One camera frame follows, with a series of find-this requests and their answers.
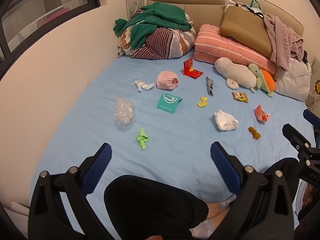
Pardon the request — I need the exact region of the clear plastic bag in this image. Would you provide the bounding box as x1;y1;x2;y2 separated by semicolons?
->
114;97;137;132

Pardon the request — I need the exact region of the pink striped quilt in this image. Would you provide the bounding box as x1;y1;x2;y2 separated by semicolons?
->
194;24;277;77

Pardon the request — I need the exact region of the white paper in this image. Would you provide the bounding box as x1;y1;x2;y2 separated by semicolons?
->
214;110;239;131

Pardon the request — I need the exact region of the green knotted wrapper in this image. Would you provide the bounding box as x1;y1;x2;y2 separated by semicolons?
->
136;128;150;150

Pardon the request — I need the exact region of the pink fleece cloth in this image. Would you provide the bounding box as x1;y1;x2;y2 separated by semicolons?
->
157;71;180;90

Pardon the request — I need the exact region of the green towel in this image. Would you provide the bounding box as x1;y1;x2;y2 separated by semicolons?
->
113;2;192;49

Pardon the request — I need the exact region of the mauve towel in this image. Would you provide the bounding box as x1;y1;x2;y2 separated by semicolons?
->
263;14;304;72

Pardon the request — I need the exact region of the white plush toy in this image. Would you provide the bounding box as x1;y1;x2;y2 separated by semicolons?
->
215;57;257;90

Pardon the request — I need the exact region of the white pillow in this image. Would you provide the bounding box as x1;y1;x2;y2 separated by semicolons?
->
275;55;312;103

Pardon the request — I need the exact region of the grey shark toy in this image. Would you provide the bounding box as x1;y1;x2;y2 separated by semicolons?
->
205;76;215;97

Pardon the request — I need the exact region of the amber knotted wrapper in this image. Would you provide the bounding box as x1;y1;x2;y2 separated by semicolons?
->
248;126;262;140

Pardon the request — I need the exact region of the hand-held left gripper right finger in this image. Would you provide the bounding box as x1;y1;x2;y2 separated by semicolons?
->
210;141;295;240

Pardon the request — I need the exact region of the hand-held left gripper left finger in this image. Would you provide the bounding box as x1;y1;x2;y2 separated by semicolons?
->
27;142;118;240

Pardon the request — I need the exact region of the lion-print board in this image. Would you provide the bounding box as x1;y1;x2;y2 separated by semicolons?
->
304;56;320;108

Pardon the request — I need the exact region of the red envelope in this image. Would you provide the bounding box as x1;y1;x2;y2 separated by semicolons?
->
183;58;204;80

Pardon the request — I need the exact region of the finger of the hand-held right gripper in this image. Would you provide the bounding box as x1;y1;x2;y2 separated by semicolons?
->
282;123;320;161
303;109;320;131

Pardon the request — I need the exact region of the yellow snack packet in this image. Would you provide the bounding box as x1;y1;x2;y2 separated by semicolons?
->
231;92;250;103

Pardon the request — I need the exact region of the striped duvet bundle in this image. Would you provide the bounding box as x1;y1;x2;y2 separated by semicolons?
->
117;9;197;60

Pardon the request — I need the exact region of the dark-framed window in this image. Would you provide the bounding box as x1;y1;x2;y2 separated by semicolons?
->
0;0;102;78

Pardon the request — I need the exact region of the teal paper packet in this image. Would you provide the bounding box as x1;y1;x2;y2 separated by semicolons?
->
156;94;183;115

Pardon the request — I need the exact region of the green turtle plush toy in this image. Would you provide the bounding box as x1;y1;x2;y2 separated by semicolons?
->
248;63;276;97

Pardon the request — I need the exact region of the white tissue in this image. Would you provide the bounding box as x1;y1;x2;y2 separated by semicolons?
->
134;79;155;92

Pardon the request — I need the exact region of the white bag with green handles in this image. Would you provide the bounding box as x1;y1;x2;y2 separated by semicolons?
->
224;0;264;18

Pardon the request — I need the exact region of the red wrapper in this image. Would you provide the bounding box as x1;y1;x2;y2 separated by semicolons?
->
254;104;272;123

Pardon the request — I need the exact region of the blue bed sheet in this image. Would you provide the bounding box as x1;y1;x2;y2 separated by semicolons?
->
29;52;318;240

